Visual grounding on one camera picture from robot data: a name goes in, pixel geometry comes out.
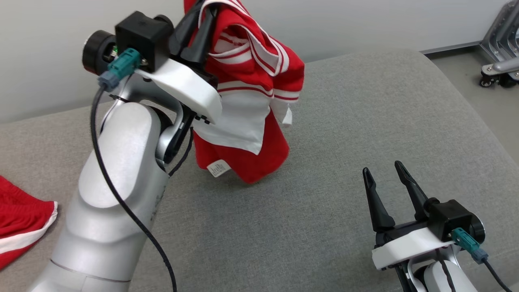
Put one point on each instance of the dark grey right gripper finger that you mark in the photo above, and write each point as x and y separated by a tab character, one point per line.
379	207
415	194

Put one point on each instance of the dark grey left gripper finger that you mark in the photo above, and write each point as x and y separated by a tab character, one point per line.
202	44
188	28

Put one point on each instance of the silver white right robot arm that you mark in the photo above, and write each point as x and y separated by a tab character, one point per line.
444	275

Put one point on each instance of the red white basketball jersey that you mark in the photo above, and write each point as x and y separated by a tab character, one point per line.
251	69

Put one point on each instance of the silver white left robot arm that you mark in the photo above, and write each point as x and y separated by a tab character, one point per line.
117	170

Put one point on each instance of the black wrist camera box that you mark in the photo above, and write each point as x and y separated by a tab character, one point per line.
450	217
142	36

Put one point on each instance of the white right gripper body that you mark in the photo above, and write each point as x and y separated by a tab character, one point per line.
409	245

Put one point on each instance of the grey metal frame with casters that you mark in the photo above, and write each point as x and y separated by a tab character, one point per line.
502	44

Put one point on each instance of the red white sports shorts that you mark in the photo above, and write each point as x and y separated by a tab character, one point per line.
20	219

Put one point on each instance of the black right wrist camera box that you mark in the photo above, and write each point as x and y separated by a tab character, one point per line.
450	217

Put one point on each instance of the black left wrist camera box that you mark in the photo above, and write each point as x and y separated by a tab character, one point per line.
142	36

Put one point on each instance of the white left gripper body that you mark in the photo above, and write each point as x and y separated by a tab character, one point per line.
182	83

